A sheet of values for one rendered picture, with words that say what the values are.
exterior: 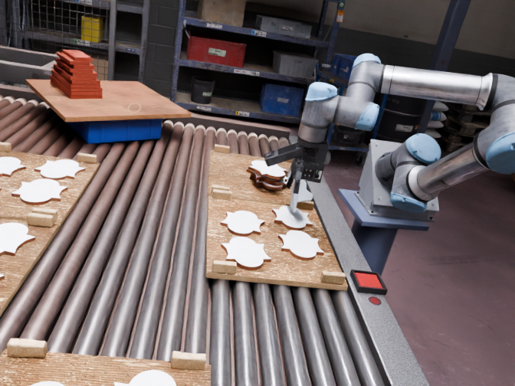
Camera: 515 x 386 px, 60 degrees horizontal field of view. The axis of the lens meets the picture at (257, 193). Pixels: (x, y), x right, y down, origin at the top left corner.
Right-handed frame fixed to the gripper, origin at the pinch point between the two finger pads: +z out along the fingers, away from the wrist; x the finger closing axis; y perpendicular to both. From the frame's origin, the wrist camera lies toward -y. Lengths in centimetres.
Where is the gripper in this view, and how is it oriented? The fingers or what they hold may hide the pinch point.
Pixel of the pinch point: (288, 200)
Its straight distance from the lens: 134.9
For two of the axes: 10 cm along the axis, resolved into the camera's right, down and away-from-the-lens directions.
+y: 9.8, 1.4, 1.0
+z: -1.8, 8.8, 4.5
